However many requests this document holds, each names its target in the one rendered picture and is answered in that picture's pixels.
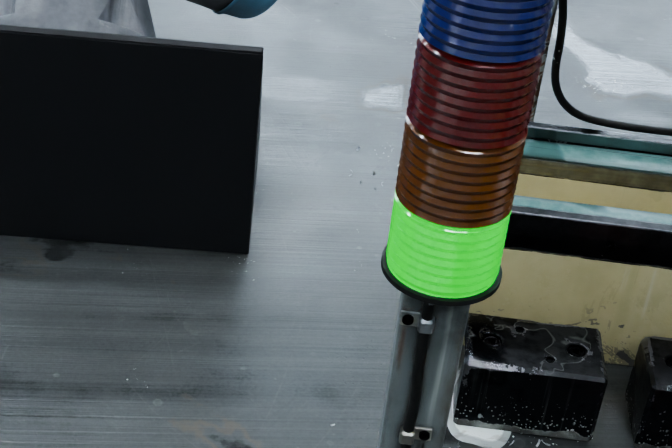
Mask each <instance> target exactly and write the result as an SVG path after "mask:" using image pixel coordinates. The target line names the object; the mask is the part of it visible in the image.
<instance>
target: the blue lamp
mask: <svg viewBox="0 0 672 448"><path fill-rule="evenodd" d="M553 5H554V0H423V2H422V11H421V14H420V20H421V21H420V22H419V31H420V33H421V35H422V36H423V38H424V39H425V40H426V41H428V42H429V43H430V44H431V45H433V46H434V47H436V48H437V49H439V50H441V51H443V52H445V53H447V54H449V55H452V56H455V57H458V58H461V59H465V60H469V61H474V62H480V63H489V64H508V63H516V62H521V61H525V60H528V59H531V58H533V57H535V56H537V55H539V54H540V53H541V52H542V51H543V50H544V48H545V45H546V41H545V40H546V38H547V35H548V31H547V29H548V28H549V25H550V20H549V19H550V18H551V15H552V8H553Z"/></svg>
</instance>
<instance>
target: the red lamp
mask: <svg viewBox="0 0 672 448"><path fill-rule="evenodd" d="M416 44H417V47H416V49H415V58H414V62H413V63H414V67H413V70H412V78H411V87H410V90H409V94H410V95H409V98H408V106H407V116H408V119H409V120H410V122H411V123H412V124H413V125H414V126H415V127H416V128H417V129H418V130H419V131H421V132H422V133H424V134H425V135H427V136H429V137H431V138H432V139H435V140H437V141H439V142H442V143H445V144H448V145H451V146H456V147H460V148H467V149H481V150H484V149H496V148H501V147H505V146H509V145H512V144H514V143H516V142H518V141H520V140H521V139H522V138H523V137H524V136H525V135H526V134H527V132H528V124H529V122H530V114H531V112H532V105H533V103H534V95H535V93H536V85H537V83H538V75H539V73H540V65H541V63H542V55H543V54H544V50H543V51H542V52H541V53H540V54H539V55H537V56H535V57H533V58H531V59H528V60H525V61H521V62H516V63H508V64H489V63H480V62H474V61H469V60H465V59H461V58H458V57H455V56H452V55H449V54H447V53H445V52H443V51H441V50H439V49H437V48H436V47H434V46H433V45H431V44H430V43H429V42H428V41H426V40H425V39H424V38H423V36H422V35H421V33H420V31H419V29H418V38H417V41H416Z"/></svg>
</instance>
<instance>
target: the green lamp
mask: <svg viewBox="0 0 672 448"><path fill-rule="evenodd" d="M510 214H511V212H510V213H509V215H508V216H507V217H506V218H504V219H503V220H501V221H499V222H498V223H495V224H492V225H489V226H485V227H479V228H452V227H446V226H442V225H438V224H435V223H432V222H429V221H427V220H424V219H422V218H420V217H418V216H416V215H415V214H413V213H412V212H410V211H409V210H408V209H406V208H405V207H404V206H403V205H402V204H401V202H400V201H399V199H398V197H397V195H396V192H395V197H394V200H393V208H392V215H391V223H390V230H389V235H388V236H389V238H388V242H387V249H386V257H387V265H388V267H389V270H390V271H391V273H392V274H393V275H394V276H395V277H396V278H397V279H398V280H399V281H400V282H401V283H403V284H404V285H406V286H407V287H409V288H411V289H413V290H415V291H418V292H420V293H423V294H426V295H430V296H435V297H441V298H465V297H470V296H474V295H477V294H480V293H482V292H484V291H486V290H487V289H488V288H490V287H491V286H492V285H493V283H494V282H495V280H496V277H497V275H498V273H499V268H500V264H501V258H502V254H503V249H504V245H505V239H506V233H507V230H508V224H509V221H510Z"/></svg>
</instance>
